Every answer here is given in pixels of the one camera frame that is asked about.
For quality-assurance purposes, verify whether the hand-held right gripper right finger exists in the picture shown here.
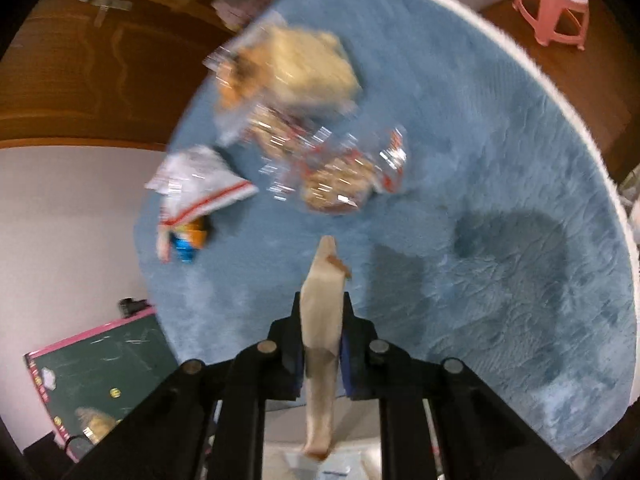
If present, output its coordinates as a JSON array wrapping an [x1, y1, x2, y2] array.
[[339, 292, 576, 480]]

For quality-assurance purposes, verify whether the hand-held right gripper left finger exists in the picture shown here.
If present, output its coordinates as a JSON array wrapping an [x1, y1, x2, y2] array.
[[65, 292, 306, 480]]

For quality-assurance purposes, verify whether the beige snack packet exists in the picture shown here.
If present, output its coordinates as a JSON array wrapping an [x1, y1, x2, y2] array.
[[300, 235, 353, 461]]

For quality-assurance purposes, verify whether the clear red-edged snack packet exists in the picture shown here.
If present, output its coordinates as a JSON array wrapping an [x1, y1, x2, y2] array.
[[295, 127, 407, 216]]

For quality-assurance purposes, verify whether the white red-striped snack packet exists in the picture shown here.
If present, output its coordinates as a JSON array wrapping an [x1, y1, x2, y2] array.
[[145, 145, 259, 226]]

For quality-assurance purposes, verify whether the orange and blue snack packet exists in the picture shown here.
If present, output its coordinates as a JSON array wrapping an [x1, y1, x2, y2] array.
[[157, 214, 210, 264]]

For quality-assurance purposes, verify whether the black easel knob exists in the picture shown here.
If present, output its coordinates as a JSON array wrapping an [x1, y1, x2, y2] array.
[[118, 297, 151, 317]]

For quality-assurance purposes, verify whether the blue fuzzy table cloth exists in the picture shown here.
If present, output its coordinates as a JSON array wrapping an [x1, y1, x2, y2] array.
[[132, 0, 640, 461]]

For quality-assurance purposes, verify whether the clear cookie packet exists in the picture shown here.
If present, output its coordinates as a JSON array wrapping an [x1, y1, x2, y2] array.
[[247, 105, 333, 161]]

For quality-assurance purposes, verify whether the orange cracker packet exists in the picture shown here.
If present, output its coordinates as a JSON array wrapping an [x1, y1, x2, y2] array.
[[202, 30, 266, 146]]

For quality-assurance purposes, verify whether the brown wooden door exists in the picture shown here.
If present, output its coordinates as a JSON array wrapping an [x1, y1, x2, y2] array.
[[0, 0, 236, 152]]

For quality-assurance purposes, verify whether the pink plastic stool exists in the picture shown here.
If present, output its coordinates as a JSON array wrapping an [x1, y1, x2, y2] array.
[[512, 0, 591, 52]]

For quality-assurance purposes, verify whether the green chalkboard with pink frame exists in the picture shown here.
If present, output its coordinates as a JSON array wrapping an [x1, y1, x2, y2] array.
[[24, 307, 181, 463]]

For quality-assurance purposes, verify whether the silver door handle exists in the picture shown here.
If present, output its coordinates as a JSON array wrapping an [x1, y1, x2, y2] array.
[[70, 0, 133, 28]]

